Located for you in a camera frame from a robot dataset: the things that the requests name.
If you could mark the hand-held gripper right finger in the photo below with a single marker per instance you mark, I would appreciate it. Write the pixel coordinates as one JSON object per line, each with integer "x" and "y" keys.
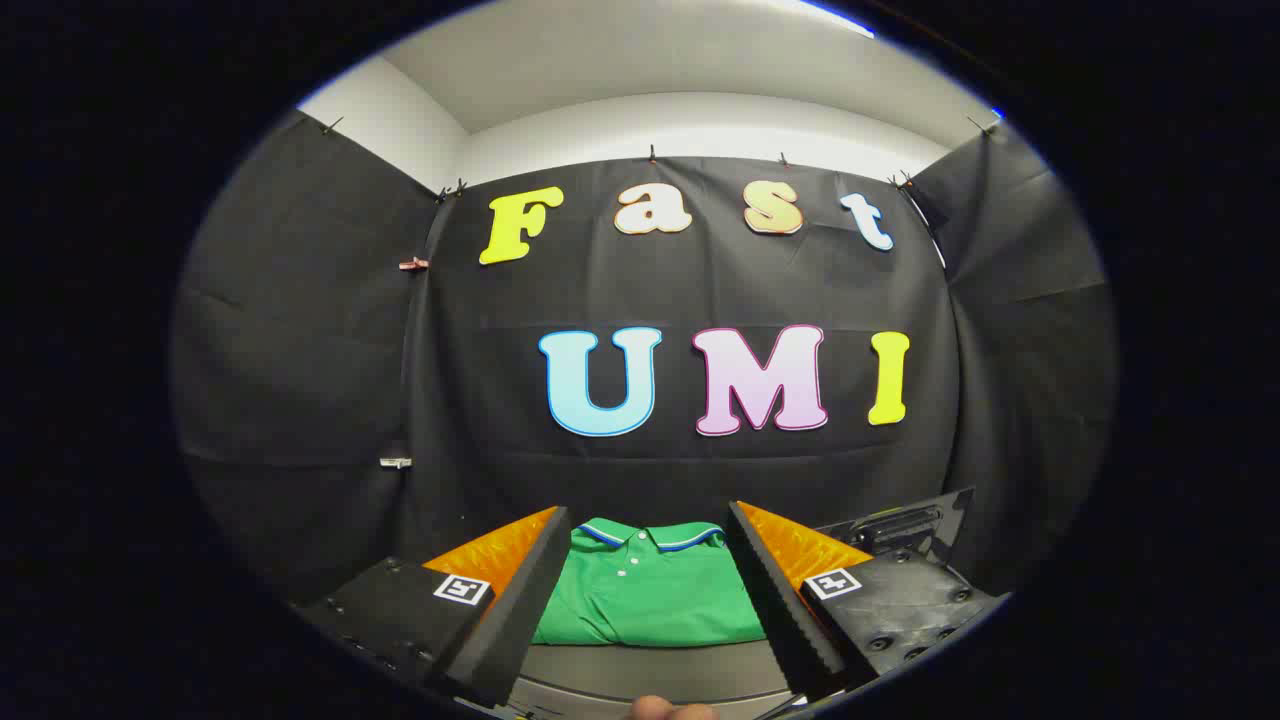
{"x": 775, "y": 600}

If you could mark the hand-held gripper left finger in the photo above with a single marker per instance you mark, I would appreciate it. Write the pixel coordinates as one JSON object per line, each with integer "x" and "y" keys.
{"x": 520, "y": 600}

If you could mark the green polo shirt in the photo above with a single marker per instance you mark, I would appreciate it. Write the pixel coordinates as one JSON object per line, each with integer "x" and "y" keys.
{"x": 650, "y": 605}

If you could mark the dark washing machine lid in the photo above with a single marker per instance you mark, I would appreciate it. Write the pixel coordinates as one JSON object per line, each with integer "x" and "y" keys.
{"x": 900, "y": 525}

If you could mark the grey box cabinet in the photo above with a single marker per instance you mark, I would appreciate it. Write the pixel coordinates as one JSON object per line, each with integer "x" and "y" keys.
{"x": 650, "y": 668}

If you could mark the silver clip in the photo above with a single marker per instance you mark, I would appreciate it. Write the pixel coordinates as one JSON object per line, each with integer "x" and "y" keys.
{"x": 395, "y": 462}

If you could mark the black backdrop cloth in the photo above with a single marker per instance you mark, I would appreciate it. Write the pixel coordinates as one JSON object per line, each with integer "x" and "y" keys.
{"x": 700, "y": 290}

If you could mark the pink clip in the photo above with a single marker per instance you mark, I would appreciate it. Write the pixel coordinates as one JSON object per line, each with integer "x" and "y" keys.
{"x": 413, "y": 264}

